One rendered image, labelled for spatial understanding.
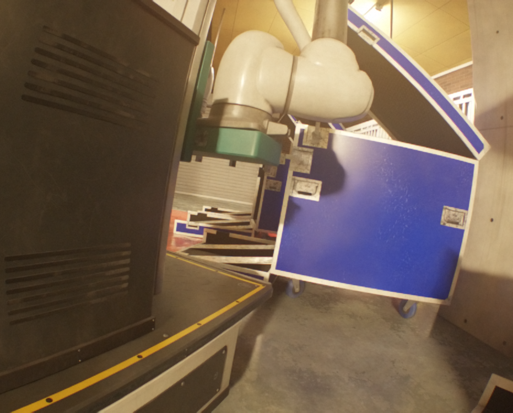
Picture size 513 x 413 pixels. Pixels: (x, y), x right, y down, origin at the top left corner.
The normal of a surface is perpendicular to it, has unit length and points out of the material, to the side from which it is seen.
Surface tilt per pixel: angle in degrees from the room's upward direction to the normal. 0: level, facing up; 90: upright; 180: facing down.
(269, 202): 90
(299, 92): 121
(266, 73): 92
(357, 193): 90
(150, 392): 90
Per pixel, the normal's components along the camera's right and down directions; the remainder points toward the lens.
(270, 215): 0.07, 0.08
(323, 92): -0.07, 0.44
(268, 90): 0.18, 0.40
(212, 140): -0.39, 0.00
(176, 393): 0.90, 0.18
